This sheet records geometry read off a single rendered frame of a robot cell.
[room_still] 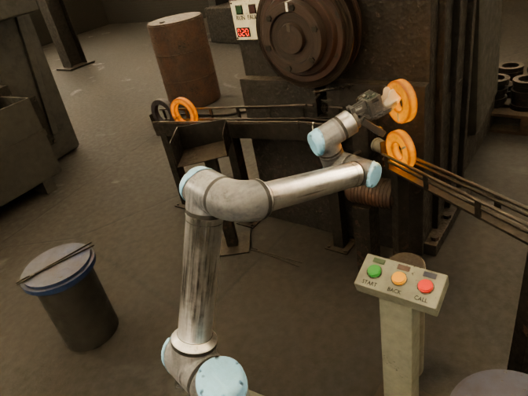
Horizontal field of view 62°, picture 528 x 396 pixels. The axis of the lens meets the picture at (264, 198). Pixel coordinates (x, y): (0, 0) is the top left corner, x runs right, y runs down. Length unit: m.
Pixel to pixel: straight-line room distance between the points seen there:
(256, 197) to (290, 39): 0.89
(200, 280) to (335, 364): 0.78
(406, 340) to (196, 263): 0.67
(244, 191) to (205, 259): 0.27
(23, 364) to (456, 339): 1.92
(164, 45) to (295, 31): 3.01
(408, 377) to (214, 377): 0.62
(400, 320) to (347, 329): 0.63
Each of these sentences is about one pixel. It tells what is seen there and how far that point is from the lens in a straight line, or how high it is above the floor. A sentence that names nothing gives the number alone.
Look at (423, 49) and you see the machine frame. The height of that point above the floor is 1.00.
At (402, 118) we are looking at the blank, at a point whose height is 0.85.
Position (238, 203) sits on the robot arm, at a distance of 1.16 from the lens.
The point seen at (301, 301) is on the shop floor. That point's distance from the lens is 2.16.
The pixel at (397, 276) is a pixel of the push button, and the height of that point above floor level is 0.61.
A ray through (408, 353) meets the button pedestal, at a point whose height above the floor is 0.34.
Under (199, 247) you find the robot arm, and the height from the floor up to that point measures 0.77.
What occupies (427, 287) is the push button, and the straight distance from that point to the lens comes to 1.32.
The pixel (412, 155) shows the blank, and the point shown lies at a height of 0.72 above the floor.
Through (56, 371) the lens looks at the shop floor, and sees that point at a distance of 2.33.
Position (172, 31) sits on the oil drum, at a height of 0.80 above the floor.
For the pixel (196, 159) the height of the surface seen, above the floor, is 0.59.
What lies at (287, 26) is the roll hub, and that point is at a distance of 1.89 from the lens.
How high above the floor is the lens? 1.52
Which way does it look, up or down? 31 degrees down
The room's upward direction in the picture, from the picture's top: 11 degrees counter-clockwise
